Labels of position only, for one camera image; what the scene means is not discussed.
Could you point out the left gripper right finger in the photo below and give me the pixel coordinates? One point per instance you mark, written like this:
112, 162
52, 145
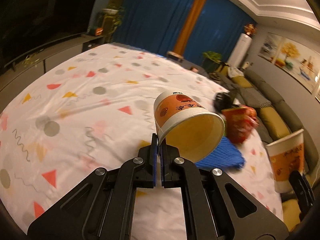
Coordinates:
215, 206

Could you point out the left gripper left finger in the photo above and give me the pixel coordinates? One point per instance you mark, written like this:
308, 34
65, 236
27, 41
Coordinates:
101, 206

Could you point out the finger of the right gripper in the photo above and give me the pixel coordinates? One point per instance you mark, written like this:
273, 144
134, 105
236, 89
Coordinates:
303, 192

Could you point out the orange paper cup back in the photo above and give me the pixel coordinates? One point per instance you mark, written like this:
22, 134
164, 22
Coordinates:
286, 155

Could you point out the orange paper cup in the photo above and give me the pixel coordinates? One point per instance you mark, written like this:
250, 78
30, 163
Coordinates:
185, 124
286, 155

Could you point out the blue foam net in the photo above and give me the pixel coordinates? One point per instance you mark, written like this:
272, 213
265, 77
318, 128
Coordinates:
224, 156

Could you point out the orange paper cup front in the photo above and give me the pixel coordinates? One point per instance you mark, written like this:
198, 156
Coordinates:
185, 124

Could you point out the mustard pillow middle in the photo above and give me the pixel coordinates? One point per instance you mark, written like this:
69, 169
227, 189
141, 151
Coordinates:
274, 123

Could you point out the mustard pillow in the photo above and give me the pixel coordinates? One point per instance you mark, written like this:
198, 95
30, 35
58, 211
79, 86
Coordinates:
242, 82
274, 123

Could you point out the grey sectional sofa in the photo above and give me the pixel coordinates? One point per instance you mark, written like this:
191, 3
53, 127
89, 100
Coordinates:
261, 95

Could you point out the red white crumpled wrapper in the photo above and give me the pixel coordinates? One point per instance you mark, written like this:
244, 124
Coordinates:
251, 121

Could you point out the patterned white tablecloth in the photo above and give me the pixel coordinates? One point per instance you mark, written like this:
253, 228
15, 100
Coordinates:
93, 110

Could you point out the black plastic bag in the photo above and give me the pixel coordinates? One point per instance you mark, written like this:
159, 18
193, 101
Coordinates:
224, 100

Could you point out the sailboat tree painting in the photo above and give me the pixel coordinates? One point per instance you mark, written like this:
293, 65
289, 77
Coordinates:
299, 61

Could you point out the mustard pillow far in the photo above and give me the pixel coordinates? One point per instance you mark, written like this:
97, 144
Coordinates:
242, 82

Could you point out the white cloth on sofa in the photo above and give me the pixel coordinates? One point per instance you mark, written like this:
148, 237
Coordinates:
234, 72

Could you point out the potted green plant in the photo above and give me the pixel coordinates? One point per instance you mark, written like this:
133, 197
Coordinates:
211, 61

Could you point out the white standing air conditioner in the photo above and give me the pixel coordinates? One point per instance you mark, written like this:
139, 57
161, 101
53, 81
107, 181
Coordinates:
239, 51

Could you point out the box on coffee table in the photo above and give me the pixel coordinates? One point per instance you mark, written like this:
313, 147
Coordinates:
174, 56

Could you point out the tv cabinet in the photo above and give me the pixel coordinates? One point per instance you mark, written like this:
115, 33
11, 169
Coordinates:
33, 66

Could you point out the red flower decoration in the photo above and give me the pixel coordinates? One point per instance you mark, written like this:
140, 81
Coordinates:
250, 29

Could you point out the plant on wooden stand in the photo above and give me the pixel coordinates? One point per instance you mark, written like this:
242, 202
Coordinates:
109, 19

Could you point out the blue curtain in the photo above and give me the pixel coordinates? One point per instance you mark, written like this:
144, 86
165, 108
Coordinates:
155, 25

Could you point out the black television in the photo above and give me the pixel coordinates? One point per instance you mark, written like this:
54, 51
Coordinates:
29, 24

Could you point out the orange curtain strip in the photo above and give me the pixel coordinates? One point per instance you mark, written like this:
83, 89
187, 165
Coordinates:
188, 26

